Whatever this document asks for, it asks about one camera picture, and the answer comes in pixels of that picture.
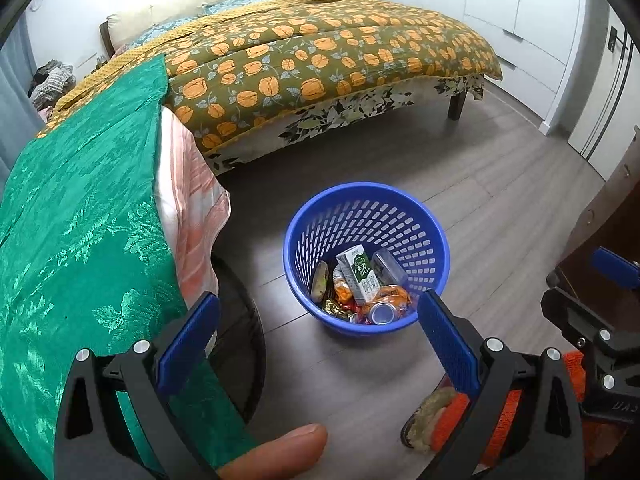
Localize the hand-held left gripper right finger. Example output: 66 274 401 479
416 290 586 480

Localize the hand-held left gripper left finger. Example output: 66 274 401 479
54 291 223 480

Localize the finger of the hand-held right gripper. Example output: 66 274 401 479
589 246 640 282
540 271 640 391

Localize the orange snack packet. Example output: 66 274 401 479
372 284 414 311

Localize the red soda can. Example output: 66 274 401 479
367 301 401 325

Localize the clear plastic box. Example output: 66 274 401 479
371 247 409 286

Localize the white and green milk carton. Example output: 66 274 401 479
335 247 381 304

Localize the orange sausage wrapper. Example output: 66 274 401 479
332 270 359 307

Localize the silver packet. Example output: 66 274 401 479
322 297 351 319

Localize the beige packet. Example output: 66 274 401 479
310 261 331 304

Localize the blue plastic basket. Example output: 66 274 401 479
283 183 450 336

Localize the person's left hand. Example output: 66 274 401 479
215 422 329 480

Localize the brown wooden cabinet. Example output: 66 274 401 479
555 145 640 322

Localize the beige slipper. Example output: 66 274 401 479
400 386 459 454

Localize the white door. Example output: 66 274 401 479
567 0 640 182

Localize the pink striped cloth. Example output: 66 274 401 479
155 105 232 306

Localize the green floral tablecloth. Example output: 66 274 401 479
0 55 261 478

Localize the black and white floral bedsheet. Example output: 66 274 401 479
202 77 485 177

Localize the white wardrobe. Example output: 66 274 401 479
340 0 587 137

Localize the pile of clothes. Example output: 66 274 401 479
27 61 76 109

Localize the blue-grey curtain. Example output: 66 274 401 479
0 20 39 177

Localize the bed with orange patterned quilt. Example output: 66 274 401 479
37 0 504 152

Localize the teal patterned pillow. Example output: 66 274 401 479
202 0 291 14
135 15 202 47

